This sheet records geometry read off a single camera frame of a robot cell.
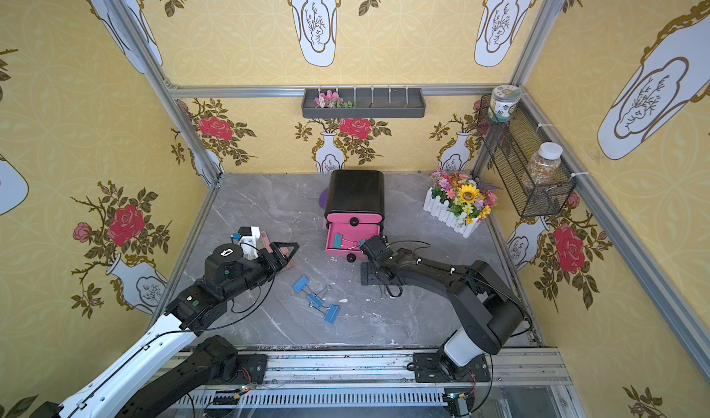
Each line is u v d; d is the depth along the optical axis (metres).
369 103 0.92
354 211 0.88
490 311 0.44
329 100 0.88
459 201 0.91
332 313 0.82
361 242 0.92
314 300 0.86
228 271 0.55
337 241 0.92
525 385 0.76
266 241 0.65
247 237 0.68
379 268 0.69
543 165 0.65
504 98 0.85
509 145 1.00
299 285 0.88
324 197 1.13
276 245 0.65
